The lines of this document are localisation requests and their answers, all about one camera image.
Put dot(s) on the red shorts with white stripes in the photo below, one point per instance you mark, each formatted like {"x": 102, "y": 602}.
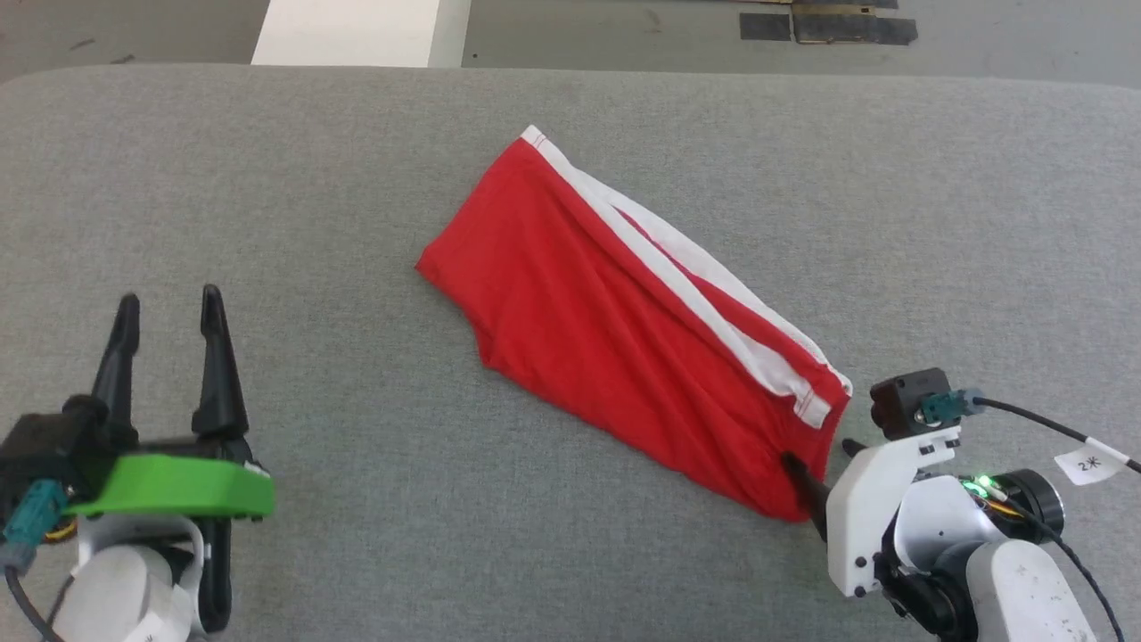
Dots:
{"x": 579, "y": 312}

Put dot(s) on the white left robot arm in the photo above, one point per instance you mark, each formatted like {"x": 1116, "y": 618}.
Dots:
{"x": 116, "y": 588}

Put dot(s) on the small dark floor mat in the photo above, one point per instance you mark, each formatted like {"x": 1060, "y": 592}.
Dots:
{"x": 765, "y": 26}

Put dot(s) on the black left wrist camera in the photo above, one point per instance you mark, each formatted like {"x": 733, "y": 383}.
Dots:
{"x": 49, "y": 446}

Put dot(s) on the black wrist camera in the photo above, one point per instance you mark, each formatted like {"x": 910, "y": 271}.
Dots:
{"x": 900, "y": 401}
{"x": 49, "y": 446}

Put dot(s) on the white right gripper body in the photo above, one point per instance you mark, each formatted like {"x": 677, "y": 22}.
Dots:
{"x": 860, "y": 508}

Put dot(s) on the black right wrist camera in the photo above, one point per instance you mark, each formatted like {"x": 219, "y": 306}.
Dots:
{"x": 900, "y": 401}

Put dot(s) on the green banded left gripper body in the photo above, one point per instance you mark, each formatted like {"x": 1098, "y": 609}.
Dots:
{"x": 178, "y": 486}

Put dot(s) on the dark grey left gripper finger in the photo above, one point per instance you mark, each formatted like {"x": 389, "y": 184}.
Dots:
{"x": 218, "y": 392}
{"x": 118, "y": 366}

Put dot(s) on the long dark floor mat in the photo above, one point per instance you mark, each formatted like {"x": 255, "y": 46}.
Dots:
{"x": 854, "y": 28}

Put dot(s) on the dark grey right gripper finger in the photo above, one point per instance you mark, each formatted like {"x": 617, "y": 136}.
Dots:
{"x": 856, "y": 448}
{"x": 811, "y": 495}

